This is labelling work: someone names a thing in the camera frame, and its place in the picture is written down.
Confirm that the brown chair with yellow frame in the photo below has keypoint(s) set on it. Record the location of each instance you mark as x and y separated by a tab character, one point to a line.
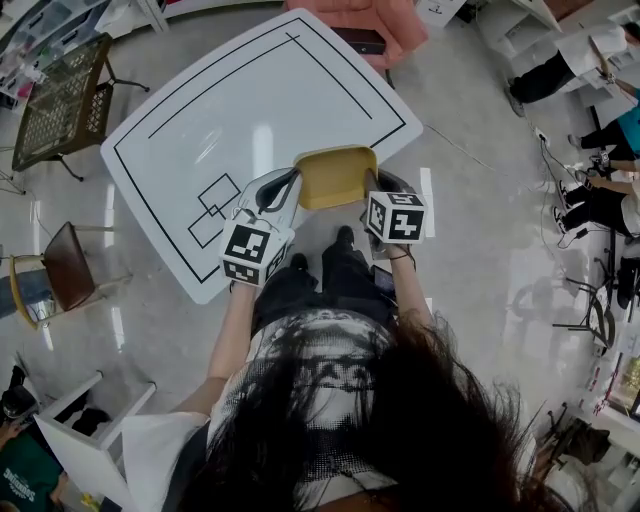
67	272

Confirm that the white shelf with boxes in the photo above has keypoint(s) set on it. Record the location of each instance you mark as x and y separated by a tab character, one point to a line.
30	45

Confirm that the black metal stool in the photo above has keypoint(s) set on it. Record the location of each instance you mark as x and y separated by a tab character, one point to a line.
597	310

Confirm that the white table with black lines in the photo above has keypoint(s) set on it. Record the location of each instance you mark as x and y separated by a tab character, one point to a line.
260	100

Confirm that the person's black shoe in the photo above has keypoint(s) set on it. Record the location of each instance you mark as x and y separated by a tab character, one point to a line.
346	235
298	261

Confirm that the person's left forearm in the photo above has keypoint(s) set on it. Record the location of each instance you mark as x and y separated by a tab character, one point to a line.
232	335

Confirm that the person's white patterned shirt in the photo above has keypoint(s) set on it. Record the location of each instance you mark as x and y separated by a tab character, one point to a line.
280	400

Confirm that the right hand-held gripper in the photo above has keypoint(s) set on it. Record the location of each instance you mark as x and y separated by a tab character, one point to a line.
395	220

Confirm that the person's right forearm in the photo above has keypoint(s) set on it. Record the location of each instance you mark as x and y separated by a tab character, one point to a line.
412	290

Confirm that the black box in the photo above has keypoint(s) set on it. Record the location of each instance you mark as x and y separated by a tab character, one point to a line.
367	40

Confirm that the black wrist band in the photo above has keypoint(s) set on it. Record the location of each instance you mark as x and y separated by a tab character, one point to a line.
400	257

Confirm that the pink sofa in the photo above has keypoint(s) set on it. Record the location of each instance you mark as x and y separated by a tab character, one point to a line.
380	20

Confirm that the yellow container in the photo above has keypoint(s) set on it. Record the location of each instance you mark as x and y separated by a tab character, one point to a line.
332	180

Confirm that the white paper sign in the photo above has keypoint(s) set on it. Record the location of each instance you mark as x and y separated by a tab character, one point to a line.
440	11

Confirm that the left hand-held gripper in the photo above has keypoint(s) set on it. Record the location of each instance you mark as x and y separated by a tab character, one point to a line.
250	250

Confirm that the person's black trousers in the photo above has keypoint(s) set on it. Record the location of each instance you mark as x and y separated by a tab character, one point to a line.
325	287

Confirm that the black phone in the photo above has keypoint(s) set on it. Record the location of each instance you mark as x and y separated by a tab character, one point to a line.
384	279

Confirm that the dark metal lattice table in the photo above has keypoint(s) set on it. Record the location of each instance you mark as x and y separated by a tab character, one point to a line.
60	105

